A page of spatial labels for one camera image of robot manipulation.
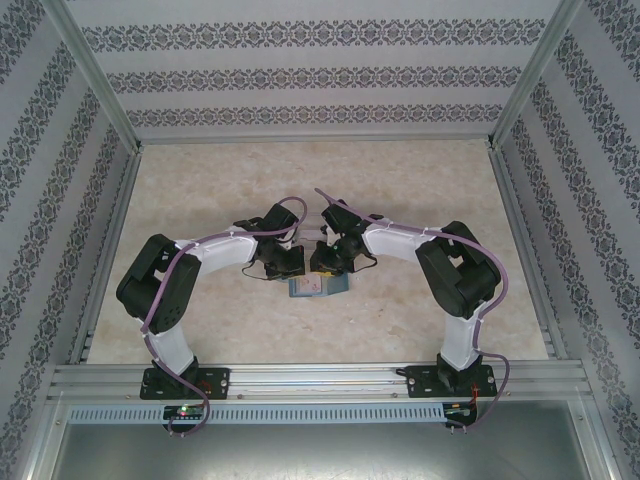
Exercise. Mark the teal leather card holder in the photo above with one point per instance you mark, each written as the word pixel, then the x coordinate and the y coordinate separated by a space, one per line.
pixel 337 287

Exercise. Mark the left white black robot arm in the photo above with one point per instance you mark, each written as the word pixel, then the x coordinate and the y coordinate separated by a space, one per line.
pixel 160 285

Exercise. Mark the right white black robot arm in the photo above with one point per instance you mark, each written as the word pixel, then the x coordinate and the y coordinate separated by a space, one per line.
pixel 465 280

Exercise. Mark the left circuit board green light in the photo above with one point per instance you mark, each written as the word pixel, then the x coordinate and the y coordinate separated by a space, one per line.
pixel 185 412

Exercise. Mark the grey metal sheet panel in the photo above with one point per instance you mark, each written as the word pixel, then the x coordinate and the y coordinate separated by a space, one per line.
pixel 320 452

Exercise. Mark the right circuit board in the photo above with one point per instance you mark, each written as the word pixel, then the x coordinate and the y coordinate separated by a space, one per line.
pixel 460 411

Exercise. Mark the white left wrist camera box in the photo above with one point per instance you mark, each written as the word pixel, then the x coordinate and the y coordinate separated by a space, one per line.
pixel 295 246

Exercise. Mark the aluminium mounting rail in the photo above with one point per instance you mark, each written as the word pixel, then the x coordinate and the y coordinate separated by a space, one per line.
pixel 320 382

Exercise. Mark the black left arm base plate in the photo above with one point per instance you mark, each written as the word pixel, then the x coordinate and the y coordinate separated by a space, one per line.
pixel 220 382

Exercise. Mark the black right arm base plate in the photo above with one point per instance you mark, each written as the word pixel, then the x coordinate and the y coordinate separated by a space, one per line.
pixel 417 382

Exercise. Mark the aluminium table side rail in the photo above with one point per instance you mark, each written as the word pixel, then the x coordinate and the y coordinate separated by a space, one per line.
pixel 121 200
pixel 511 200

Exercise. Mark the aluminium frame post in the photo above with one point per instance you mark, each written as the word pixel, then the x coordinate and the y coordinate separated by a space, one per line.
pixel 97 70
pixel 531 70

